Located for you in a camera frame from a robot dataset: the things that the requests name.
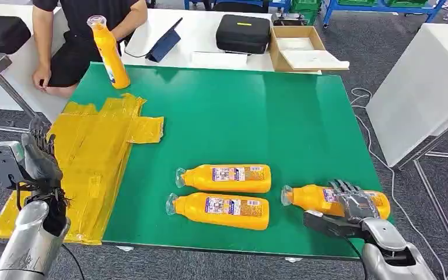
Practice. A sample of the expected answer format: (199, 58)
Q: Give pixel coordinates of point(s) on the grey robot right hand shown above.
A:
(357, 206)

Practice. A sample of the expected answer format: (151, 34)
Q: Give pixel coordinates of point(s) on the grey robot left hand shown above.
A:
(42, 166)

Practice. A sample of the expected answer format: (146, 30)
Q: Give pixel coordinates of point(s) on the person's right hand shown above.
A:
(41, 79)

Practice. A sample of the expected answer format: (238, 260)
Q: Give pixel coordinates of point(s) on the orange drink bottle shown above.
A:
(309, 199)
(201, 179)
(110, 54)
(193, 210)

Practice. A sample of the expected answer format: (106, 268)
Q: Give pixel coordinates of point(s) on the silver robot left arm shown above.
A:
(30, 239)

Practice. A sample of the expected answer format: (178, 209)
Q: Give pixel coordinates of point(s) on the white side table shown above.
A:
(23, 58)

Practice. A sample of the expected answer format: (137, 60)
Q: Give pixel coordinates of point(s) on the yellow taped sheet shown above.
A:
(88, 170)

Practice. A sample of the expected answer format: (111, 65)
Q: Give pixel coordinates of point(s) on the black case with yellow mark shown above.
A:
(0, 34)
(243, 36)

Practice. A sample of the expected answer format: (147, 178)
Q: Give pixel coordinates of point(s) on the person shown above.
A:
(73, 23)

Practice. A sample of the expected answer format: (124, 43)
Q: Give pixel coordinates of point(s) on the white table with metal legs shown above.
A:
(421, 96)

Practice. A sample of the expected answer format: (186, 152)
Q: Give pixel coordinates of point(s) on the tablet in blue cover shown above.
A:
(164, 44)

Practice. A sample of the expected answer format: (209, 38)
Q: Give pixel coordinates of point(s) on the white sheet in box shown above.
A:
(313, 60)

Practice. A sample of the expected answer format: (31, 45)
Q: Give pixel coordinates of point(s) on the green table mat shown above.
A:
(228, 116)

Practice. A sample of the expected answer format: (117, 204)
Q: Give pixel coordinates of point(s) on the white desk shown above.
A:
(201, 34)

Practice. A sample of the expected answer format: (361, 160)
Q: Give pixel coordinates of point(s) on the open cardboard box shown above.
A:
(274, 54)

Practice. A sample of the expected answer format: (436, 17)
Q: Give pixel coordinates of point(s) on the white foam pad in box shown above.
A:
(295, 43)

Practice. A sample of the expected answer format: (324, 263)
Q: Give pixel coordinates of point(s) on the black device behind box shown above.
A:
(287, 19)

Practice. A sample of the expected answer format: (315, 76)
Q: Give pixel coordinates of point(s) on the blue metal rack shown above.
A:
(382, 7)

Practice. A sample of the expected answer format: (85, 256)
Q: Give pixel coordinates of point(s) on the green plastic crate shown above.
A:
(305, 6)

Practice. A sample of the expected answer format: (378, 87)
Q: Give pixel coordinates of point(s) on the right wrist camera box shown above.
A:
(332, 226)

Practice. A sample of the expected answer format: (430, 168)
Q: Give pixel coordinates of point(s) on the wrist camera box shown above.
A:
(332, 226)
(5, 162)

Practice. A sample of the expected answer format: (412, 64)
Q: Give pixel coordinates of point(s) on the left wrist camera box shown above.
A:
(5, 162)

